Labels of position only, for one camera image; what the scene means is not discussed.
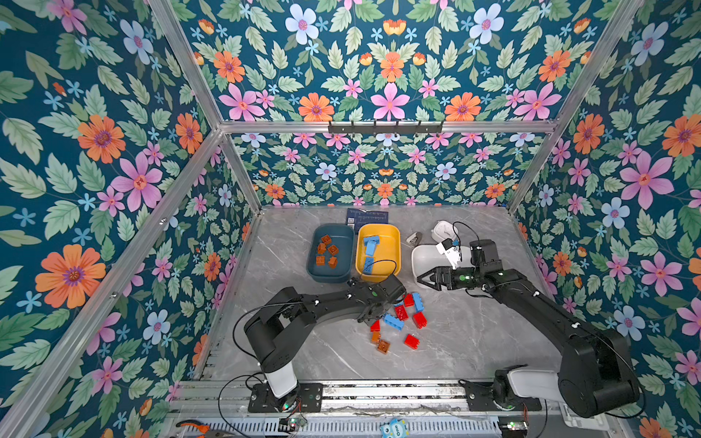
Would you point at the metal hook rail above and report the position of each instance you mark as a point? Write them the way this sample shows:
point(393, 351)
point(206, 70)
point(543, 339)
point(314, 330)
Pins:
point(375, 127)

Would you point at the red lego bottom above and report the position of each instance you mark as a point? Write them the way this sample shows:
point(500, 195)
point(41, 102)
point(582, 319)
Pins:
point(412, 342)

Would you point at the light blue square lego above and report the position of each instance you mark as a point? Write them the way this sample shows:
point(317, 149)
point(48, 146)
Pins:
point(370, 249)

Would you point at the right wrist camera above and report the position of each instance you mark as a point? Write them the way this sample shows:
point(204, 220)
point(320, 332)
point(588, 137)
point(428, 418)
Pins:
point(451, 250)

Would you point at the red lego right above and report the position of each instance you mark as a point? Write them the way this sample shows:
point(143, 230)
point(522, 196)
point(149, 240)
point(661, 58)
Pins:
point(420, 320)

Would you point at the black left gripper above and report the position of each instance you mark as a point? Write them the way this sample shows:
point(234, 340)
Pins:
point(371, 322)

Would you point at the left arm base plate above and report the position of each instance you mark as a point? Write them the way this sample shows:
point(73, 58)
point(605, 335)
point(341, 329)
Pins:
point(307, 397)

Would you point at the blue long lego upper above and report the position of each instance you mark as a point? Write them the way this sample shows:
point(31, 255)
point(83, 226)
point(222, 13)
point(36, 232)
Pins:
point(368, 265)

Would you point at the dark blue card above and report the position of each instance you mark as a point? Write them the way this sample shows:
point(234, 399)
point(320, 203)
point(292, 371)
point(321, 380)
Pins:
point(357, 218)

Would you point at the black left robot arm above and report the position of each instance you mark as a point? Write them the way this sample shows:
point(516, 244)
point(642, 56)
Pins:
point(279, 329)

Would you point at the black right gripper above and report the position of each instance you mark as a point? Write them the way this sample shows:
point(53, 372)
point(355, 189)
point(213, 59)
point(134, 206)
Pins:
point(443, 276)

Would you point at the teal plastic bin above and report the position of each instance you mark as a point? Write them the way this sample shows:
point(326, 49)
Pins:
point(330, 257)

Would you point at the white round device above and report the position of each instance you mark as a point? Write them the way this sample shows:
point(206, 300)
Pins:
point(443, 230)

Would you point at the blue lego right upright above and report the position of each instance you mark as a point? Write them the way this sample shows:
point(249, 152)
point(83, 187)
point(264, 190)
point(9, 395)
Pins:
point(418, 302)

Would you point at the light blue long lego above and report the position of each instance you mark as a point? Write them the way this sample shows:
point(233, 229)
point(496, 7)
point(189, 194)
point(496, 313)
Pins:
point(368, 240)

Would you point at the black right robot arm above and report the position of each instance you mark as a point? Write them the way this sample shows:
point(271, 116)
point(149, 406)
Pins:
point(596, 373)

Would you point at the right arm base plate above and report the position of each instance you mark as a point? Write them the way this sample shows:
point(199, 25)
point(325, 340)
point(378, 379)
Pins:
point(483, 396)

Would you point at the small grey clip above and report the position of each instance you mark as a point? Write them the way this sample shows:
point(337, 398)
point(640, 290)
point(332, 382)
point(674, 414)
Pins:
point(414, 239)

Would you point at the red lego upper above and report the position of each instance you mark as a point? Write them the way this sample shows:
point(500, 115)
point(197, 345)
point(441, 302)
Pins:
point(408, 300)

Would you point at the white plastic bin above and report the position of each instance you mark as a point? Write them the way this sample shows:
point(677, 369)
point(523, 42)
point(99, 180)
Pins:
point(426, 257)

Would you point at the yellow plastic bin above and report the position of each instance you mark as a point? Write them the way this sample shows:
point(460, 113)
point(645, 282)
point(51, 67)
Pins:
point(388, 254)

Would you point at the red lego middle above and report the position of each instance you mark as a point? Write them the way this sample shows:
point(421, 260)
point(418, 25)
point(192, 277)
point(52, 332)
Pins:
point(400, 312)

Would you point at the light blue lego lower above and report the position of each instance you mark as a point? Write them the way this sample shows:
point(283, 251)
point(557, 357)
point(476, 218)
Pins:
point(393, 322)

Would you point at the blue toy figure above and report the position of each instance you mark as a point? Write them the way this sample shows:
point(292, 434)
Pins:
point(395, 429)

